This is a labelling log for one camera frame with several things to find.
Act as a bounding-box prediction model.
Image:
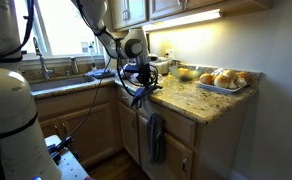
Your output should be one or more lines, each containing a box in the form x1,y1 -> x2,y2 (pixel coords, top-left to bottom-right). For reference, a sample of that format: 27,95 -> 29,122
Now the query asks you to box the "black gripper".
136,63 -> 153,86

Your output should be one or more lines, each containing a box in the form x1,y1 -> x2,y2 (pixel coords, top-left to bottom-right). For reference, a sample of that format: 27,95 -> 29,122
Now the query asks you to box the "blue terry cloth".
130,84 -> 164,110

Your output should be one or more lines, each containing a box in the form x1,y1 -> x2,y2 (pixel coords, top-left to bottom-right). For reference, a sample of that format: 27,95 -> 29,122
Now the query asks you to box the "narrow wooden drawer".
116,85 -> 137,110

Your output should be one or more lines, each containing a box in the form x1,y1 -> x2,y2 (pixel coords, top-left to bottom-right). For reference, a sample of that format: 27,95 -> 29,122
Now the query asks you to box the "wide wooden drawer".
137,98 -> 197,148

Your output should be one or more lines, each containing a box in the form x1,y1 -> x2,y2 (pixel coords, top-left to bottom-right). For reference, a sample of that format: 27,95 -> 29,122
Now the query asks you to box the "white countertop appliance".
148,54 -> 171,76

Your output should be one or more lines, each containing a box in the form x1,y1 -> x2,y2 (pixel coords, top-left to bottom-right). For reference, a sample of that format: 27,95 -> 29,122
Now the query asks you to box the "yellow orange fruit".
177,67 -> 191,80

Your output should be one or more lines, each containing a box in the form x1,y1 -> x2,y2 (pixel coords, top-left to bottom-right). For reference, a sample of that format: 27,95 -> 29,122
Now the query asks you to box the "glass fruit bowl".
168,64 -> 204,82

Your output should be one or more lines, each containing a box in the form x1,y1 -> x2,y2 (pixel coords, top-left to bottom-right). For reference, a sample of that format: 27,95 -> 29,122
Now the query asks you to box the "blue dish rag pile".
85,68 -> 116,80

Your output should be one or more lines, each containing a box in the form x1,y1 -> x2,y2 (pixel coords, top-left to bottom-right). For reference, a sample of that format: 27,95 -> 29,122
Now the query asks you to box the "dish brush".
87,41 -> 98,71

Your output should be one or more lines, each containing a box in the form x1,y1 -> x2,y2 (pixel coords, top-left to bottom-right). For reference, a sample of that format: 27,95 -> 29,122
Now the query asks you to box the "narrow wooden lower cabinet door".
117,100 -> 141,164

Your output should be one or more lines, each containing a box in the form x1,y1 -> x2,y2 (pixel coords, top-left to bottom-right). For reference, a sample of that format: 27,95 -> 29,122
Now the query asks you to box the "golden bread roll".
235,70 -> 252,83
221,69 -> 237,81
213,74 -> 232,89
199,73 -> 216,85

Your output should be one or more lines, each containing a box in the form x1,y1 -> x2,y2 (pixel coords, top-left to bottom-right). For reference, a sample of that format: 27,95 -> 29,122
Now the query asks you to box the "grey hanging towel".
146,112 -> 167,165

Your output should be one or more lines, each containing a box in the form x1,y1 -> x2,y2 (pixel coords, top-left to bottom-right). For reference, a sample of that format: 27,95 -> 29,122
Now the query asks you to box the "wooden upper cabinet door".
149,0 -> 187,20
109,0 -> 149,30

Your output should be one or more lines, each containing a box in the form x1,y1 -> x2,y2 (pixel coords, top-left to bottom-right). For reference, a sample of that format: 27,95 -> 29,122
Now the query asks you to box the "under-cabinet light strip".
141,8 -> 224,33

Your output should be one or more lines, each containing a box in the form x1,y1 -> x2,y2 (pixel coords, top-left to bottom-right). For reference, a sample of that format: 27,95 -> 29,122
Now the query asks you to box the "chrome soap dispenser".
69,56 -> 80,75

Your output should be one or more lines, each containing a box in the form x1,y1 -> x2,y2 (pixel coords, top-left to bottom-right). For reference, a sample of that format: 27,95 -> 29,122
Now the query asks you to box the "wooden under-sink cabinet door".
55,103 -> 121,165

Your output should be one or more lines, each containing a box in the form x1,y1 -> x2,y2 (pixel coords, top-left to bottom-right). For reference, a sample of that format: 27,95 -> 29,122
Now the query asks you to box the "white rectangular plate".
195,79 -> 250,95

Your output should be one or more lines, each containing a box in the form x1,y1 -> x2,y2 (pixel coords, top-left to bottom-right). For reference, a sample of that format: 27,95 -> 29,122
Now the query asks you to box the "steel kitchen sink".
29,75 -> 96,93

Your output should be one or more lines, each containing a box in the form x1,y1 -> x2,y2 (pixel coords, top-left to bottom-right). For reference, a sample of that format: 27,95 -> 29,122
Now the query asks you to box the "kitchen window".
14,0 -> 105,58

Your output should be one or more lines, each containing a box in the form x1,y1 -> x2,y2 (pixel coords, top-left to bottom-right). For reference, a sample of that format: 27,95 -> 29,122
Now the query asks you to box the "chrome kitchen faucet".
32,36 -> 55,81

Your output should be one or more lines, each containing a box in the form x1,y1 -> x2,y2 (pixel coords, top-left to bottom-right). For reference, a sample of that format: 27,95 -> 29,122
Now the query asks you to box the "black table clamp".
47,135 -> 75,165

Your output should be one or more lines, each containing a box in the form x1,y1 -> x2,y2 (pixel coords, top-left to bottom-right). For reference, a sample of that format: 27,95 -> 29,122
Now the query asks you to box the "white perforated robot table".
44,134 -> 91,180

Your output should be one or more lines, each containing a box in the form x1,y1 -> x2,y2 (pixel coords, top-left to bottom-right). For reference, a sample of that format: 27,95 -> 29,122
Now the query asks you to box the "white wall outlet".
165,49 -> 176,61

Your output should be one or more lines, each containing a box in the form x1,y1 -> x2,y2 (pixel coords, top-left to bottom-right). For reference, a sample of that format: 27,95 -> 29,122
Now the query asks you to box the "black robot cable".
65,56 -> 160,141

